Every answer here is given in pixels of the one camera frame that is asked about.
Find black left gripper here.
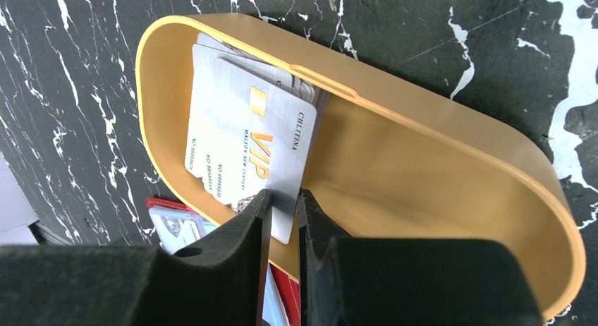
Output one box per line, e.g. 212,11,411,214
28,221,74,246

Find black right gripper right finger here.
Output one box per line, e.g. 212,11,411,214
298,190,542,325

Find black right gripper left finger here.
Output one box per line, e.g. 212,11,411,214
1,189,273,325

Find red leather card holder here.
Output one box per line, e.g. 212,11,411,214
146,198,301,325

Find yellow oval tray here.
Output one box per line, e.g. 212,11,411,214
135,13,586,320

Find silver VIP card stack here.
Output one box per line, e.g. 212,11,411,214
193,32,330,109

